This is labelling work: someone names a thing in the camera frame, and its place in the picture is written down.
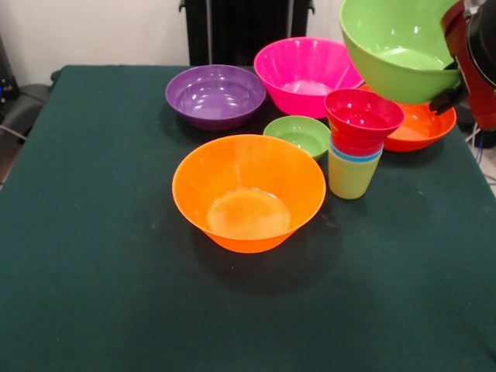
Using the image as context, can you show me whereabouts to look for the black electronics box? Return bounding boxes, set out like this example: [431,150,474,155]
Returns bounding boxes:
[0,33,20,115]

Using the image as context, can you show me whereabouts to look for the small green bowl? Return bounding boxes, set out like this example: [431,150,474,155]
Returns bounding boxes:
[263,115,332,162]

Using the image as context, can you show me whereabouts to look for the large green bowl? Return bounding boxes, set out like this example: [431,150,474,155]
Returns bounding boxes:
[339,0,462,105]

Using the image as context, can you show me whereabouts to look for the dark green tablecloth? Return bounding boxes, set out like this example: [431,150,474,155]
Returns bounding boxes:
[0,64,496,372]

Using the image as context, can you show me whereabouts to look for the white cable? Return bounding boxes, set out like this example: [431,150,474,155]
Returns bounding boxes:
[465,123,484,145]

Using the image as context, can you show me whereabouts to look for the red-orange bowl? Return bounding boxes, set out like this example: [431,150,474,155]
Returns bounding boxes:
[358,84,457,153]

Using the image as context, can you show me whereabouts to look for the small red bowl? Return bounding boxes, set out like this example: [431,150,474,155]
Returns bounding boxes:
[324,88,405,147]

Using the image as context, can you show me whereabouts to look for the blue cup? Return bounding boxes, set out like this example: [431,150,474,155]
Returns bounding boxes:
[329,146,384,164]

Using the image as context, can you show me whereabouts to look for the grey cable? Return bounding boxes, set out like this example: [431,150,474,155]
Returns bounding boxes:
[0,123,28,143]

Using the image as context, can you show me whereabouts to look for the red cup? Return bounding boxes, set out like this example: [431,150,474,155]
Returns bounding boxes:
[330,136,384,158]

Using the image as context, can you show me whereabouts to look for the yellow cup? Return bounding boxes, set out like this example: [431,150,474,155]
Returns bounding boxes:
[328,151,383,201]

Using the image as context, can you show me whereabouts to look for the large orange bowl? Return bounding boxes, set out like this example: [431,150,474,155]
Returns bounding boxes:
[171,134,326,254]

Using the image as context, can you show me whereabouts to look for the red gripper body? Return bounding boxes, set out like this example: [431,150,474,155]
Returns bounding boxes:
[441,0,496,132]

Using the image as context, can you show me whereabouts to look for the purple bowl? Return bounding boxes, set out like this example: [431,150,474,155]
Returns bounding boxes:
[165,64,267,133]

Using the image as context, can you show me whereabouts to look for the pink bowl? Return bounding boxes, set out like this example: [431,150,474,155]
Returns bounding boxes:
[253,36,364,119]

